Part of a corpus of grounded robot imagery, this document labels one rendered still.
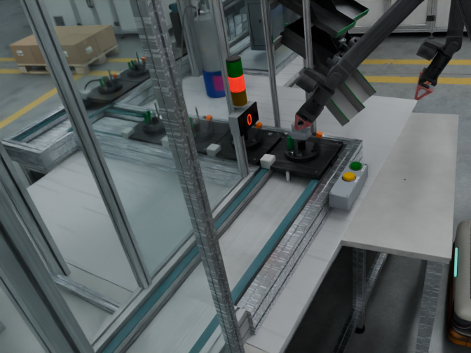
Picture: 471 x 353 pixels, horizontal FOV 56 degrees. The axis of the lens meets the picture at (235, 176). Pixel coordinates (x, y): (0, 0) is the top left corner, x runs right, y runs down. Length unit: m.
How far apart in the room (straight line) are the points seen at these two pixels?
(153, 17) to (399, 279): 2.13
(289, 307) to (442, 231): 0.56
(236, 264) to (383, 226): 0.51
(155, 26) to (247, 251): 0.90
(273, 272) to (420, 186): 0.71
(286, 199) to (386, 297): 1.06
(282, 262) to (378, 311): 1.18
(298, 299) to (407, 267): 1.35
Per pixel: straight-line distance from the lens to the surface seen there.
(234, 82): 1.42
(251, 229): 1.47
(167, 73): 0.67
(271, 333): 1.27
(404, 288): 2.51
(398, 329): 2.35
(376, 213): 1.59
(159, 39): 0.65
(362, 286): 2.04
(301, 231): 1.38
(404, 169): 1.81
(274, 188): 1.63
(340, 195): 1.50
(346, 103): 1.91
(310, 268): 1.40
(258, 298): 1.21
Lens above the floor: 1.89
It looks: 35 degrees down
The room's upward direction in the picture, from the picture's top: 11 degrees counter-clockwise
